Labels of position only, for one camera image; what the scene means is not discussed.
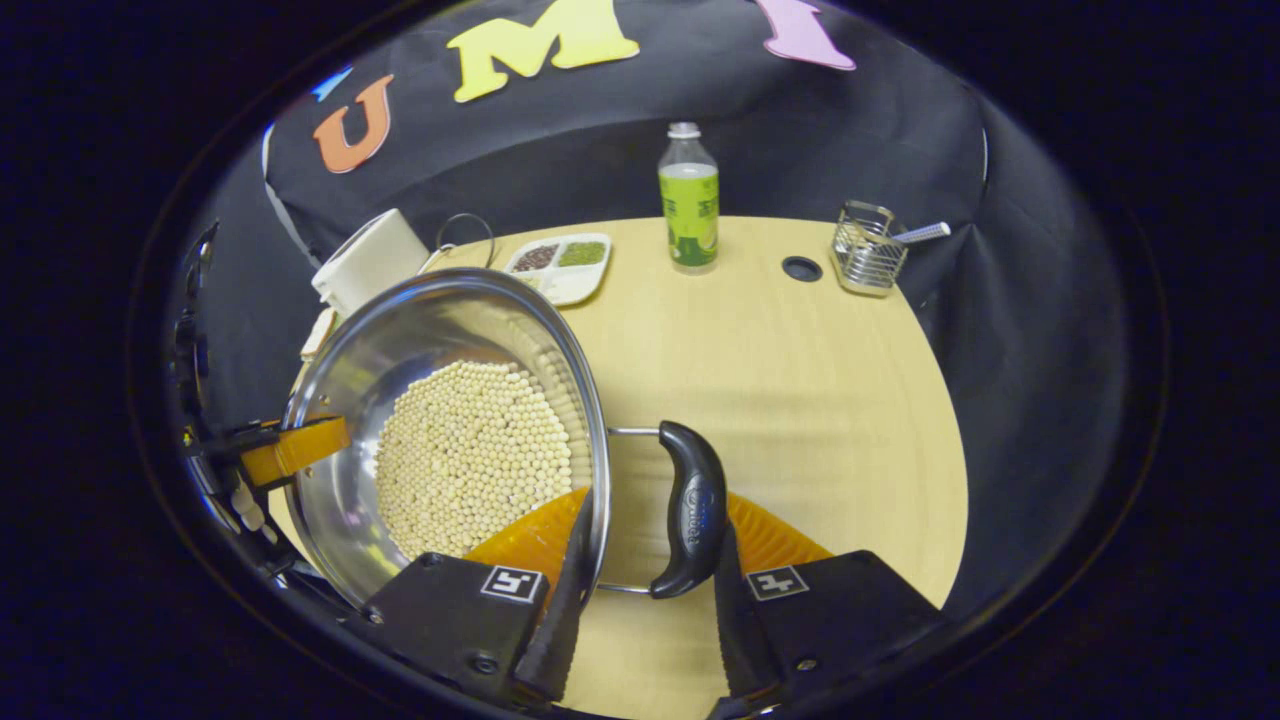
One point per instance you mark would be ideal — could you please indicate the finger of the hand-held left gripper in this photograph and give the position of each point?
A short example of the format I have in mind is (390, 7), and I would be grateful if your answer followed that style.
(295, 448)

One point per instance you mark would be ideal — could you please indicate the pile of pale soybeans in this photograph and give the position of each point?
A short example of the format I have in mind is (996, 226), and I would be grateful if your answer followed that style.
(470, 450)

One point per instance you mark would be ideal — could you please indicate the white divided bean dish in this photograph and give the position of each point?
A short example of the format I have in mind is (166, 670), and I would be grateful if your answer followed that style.
(575, 285)

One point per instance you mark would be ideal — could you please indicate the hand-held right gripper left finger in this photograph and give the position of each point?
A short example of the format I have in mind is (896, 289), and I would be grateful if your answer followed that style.
(565, 640)

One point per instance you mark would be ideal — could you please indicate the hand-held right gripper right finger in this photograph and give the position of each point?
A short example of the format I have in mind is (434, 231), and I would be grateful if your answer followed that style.
(745, 650)

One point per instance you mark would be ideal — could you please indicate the green label plastic bottle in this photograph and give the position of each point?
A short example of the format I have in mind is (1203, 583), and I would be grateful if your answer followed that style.
(688, 210)

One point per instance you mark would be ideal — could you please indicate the white toaster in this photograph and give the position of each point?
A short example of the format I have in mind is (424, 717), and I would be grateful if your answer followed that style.
(370, 265)

